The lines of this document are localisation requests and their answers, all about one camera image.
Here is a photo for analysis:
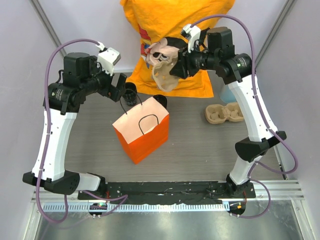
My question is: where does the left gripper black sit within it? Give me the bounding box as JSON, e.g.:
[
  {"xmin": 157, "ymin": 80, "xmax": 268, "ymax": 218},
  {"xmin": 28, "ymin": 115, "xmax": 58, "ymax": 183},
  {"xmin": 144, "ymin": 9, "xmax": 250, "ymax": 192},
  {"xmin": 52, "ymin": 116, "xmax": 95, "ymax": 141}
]
[{"xmin": 80, "ymin": 56, "xmax": 126, "ymax": 102}]

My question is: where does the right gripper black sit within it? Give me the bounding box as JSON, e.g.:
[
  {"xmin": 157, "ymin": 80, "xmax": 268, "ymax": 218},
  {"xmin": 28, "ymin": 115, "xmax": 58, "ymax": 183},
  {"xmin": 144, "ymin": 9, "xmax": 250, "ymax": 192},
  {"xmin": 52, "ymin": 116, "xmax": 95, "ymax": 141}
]
[{"xmin": 170, "ymin": 41, "xmax": 219, "ymax": 80}]

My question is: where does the pulp cup carrier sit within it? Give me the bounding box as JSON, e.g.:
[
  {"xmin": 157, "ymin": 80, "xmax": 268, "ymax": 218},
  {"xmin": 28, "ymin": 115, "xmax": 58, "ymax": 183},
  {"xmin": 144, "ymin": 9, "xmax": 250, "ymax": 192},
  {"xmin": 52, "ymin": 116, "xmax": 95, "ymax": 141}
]
[
  {"xmin": 152, "ymin": 59, "xmax": 180, "ymax": 93},
  {"xmin": 204, "ymin": 102, "xmax": 244, "ymax": 125}
]

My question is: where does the orange paper bag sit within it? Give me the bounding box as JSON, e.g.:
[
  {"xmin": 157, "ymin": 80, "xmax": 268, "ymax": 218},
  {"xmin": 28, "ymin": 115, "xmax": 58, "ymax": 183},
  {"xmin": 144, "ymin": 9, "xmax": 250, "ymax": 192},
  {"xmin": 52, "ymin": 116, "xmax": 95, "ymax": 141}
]
[{"xmin": 112, "ymin": 96, "xmax": 170, "ymax": 164}]

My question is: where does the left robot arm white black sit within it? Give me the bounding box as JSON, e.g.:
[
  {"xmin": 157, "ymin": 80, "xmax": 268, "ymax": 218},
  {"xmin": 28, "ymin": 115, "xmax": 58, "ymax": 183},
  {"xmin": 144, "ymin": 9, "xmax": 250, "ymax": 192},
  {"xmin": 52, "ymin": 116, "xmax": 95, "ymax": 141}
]
[{"xmin": 22, "ymin": 47, "xmax": 127, "ymax": 200}]

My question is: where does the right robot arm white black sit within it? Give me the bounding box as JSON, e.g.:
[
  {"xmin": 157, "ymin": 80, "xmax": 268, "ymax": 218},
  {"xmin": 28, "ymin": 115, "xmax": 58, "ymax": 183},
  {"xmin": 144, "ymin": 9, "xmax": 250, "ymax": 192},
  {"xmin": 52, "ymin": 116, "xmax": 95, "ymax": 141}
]
[{"xmin": 169, "ymin": 24, "xmax": 279, "ymax": 198}]

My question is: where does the black cup with lettering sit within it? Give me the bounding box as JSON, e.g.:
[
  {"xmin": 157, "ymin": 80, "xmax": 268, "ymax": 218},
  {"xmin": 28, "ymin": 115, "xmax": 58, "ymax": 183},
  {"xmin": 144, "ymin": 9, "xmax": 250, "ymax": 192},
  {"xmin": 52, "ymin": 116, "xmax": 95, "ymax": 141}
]
[{"xmin": 122, "ymin": 82, "xmax": 137, "ymax": 107}]

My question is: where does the black ribbed cup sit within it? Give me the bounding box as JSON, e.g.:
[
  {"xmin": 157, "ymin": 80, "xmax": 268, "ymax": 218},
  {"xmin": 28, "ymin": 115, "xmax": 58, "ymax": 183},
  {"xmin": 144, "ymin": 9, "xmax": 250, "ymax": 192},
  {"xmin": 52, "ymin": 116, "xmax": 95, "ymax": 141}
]
[{"xmin": 153, "ymin": 94, "xmax": 168, "ymax": 108}]

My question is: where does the orange cartoon mouse cloth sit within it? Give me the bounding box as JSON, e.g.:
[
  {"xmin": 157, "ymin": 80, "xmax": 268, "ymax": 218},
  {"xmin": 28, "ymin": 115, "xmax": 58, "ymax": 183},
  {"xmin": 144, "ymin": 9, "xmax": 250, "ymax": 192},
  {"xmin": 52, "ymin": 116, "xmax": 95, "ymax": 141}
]
[{"xmin": 120, "ymin": 0, "xmax": 235, "ymax": 98}]

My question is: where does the light blue straw holder cup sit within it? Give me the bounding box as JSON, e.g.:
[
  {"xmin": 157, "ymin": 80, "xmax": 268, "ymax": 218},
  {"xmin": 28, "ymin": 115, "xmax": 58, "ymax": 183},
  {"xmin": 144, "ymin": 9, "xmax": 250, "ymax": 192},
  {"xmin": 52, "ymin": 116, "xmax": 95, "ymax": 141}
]
[{"xmin": 219, "ymin": 85, "xmax": 237, "ymax": 104}]

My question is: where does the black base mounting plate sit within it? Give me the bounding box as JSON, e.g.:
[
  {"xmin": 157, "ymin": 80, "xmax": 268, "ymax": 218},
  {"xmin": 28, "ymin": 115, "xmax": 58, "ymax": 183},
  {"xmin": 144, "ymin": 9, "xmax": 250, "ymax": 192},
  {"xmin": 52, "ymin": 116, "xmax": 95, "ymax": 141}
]
[{"xmin": 77, "ymin": 180, "xmax": 257, "ymax": 205}]

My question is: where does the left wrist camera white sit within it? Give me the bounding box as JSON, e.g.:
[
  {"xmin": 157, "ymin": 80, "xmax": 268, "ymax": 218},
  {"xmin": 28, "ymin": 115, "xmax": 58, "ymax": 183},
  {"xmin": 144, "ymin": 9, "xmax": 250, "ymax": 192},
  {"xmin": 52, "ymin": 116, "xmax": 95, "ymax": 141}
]
[{"xmin": 96, "ymin": 41, "xmax": 121, "ymax": 76}]

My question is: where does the aluminium frame rail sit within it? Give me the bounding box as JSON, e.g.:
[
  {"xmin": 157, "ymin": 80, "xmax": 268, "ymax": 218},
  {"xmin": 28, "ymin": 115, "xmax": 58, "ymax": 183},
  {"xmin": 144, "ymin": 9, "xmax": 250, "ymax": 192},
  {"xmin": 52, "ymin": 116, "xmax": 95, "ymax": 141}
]
[{"xmin": 29, "ymin": 0, "xmax": 62, "ymax": 48}]

